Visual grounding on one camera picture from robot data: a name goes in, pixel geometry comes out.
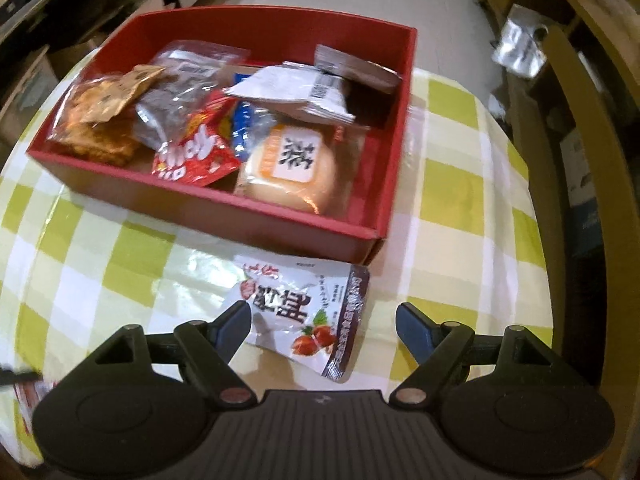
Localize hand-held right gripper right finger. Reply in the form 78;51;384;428
390;302;568;406

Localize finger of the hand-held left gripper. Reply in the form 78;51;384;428
0;367;43;390

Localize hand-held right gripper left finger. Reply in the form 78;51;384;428
80;301;256;408

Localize white strawberry snack packet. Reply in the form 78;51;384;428
220;255;371;380

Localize red cardboard box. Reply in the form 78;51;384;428
25;5;418;266

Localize orange bun packet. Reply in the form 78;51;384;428
232;120;371;218

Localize red snack packet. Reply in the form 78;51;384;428
151;91;243;187

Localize blue snack packet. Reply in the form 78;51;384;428
231;72;276;161

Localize clear dark snack packet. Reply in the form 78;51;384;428
132;42;251;153

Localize clear waffle packet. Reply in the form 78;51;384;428
47;76;143;166

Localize tan small snack packet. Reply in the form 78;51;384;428
80;64;167;125

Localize brown snack packet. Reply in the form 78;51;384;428
314;44;403;96

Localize red white packet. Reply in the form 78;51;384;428
14;382;57;413

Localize blue white carton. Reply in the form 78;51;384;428
559;127;601;258

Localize wooden chair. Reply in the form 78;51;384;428
472;0;640;480

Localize white storage bin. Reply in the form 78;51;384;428
0;45;53;136

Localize silver foil bag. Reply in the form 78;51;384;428
492;5;551;78

